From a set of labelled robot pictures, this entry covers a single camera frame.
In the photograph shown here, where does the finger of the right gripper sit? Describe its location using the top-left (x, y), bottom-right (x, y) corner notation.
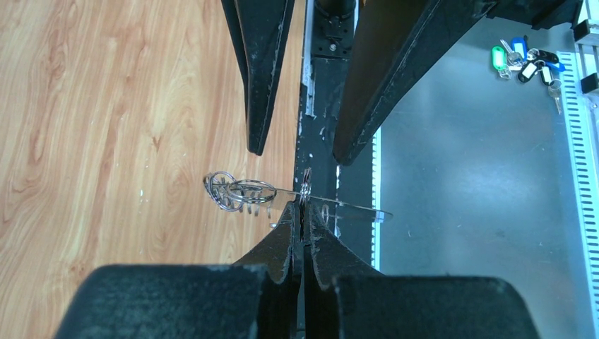
top-left (333, 0), bottom-right (497, 165)
top-left (221, 0), bottom-right (295, 156)

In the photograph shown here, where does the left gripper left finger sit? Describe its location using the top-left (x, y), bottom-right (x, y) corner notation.
top-left (56, 202), bottom-right (300, 338)

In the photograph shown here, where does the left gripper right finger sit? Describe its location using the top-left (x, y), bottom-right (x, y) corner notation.
top-left (302, 203), bottom-right (539, 338)

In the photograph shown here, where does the pile of key tags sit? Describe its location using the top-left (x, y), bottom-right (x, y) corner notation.
top-left (490, 36), bottom-right (567, 115)

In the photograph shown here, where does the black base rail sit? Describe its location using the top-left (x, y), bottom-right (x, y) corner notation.
top-left (293, 1), bottom-right (380, 208)

